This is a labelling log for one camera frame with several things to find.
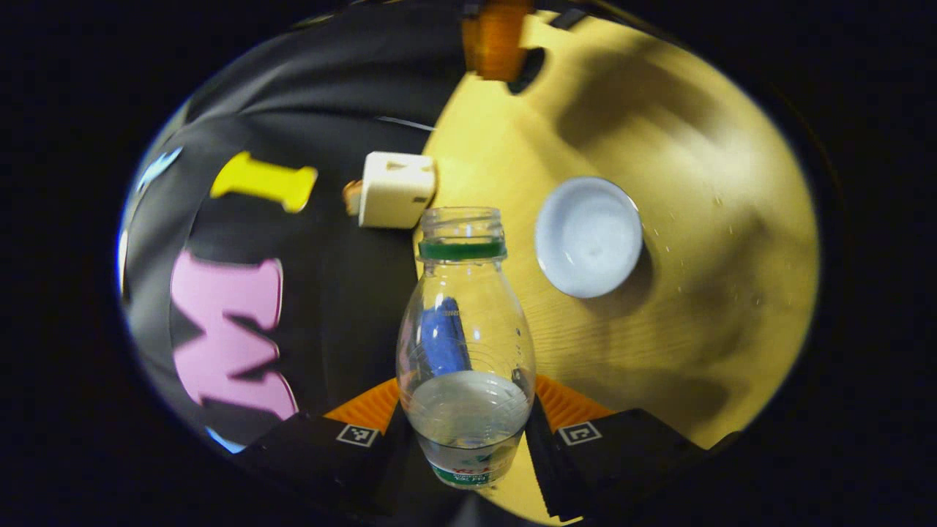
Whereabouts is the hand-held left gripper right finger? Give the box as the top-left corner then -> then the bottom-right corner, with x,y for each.
523,375 -> 707,523

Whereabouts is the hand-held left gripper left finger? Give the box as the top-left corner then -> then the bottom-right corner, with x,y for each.
234,377 -> 441,515

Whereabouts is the clear plastic water bottle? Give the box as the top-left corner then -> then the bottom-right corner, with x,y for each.
396,206 -> 537,489

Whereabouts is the white teacup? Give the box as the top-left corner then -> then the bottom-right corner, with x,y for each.
534,176 -> 645,299

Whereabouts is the white toaster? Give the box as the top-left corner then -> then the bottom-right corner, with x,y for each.
357,151 -> 438,230

